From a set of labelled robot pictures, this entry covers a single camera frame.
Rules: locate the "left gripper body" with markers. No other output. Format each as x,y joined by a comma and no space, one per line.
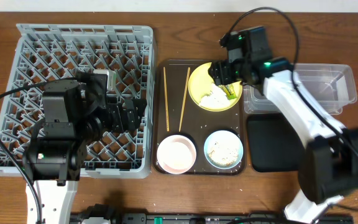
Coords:
124,115

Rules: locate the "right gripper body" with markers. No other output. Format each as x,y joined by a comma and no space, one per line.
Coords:
243,66

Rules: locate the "green snack wrapper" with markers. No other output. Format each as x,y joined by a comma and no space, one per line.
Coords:
229,91

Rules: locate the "white tissue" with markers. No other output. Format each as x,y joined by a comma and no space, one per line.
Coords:
216,99

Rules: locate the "wooden chopstick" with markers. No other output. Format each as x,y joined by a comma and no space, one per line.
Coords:
166,99
184,98

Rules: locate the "pink bowl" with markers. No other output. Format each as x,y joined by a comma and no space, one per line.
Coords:
176,154

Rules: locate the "light blue bowl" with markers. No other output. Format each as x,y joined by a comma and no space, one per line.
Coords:
226,137

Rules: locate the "rice and food scraps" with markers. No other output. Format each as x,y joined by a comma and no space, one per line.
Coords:
223,154

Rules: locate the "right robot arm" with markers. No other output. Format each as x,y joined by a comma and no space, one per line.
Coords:
329,170

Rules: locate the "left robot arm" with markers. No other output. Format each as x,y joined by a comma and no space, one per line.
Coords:
77,112

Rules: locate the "yellow plate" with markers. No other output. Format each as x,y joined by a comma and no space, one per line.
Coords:
199,85

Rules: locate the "dark brown serving tray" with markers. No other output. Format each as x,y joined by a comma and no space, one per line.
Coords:
198,123

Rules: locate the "black rectangular tray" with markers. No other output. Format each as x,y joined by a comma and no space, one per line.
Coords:
274,145

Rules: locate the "clear plastic bin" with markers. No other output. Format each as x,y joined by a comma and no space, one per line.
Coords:
332,85

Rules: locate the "grey plastic dish rack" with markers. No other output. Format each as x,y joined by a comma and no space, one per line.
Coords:
46,53

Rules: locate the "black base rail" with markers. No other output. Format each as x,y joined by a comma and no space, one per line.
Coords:
107,214

